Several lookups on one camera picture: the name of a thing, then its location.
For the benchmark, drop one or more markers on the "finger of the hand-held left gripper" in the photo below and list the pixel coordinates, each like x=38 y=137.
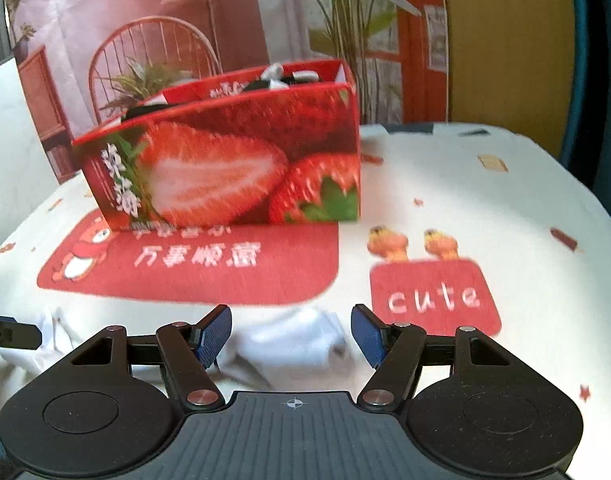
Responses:
x=15 y=335

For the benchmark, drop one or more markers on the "dark blue fabric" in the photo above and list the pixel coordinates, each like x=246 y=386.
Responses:
x=603 y=85

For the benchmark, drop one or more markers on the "red strawberry print box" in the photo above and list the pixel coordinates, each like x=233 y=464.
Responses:
x=210 y=170

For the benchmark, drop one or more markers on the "silver white cloth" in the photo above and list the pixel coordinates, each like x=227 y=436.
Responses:
x=290 y=74

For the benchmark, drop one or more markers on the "black cloth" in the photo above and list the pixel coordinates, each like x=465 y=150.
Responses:
x=145 y=110

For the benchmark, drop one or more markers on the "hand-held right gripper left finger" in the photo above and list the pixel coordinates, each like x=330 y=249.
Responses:
x=215 y=332

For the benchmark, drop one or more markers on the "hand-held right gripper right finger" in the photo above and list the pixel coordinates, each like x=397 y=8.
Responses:
x=368 y=335

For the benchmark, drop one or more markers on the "printed cartoon tablecloth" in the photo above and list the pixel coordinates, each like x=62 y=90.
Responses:
x=460 y=200

